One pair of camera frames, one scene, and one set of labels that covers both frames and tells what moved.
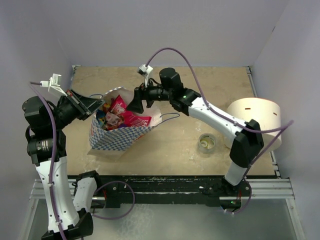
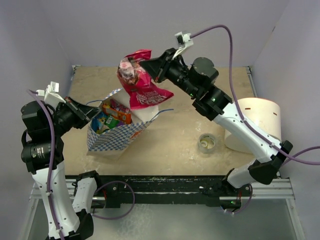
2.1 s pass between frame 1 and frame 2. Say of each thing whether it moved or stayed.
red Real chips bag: moved
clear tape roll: stayed
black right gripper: moved
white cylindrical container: stayed
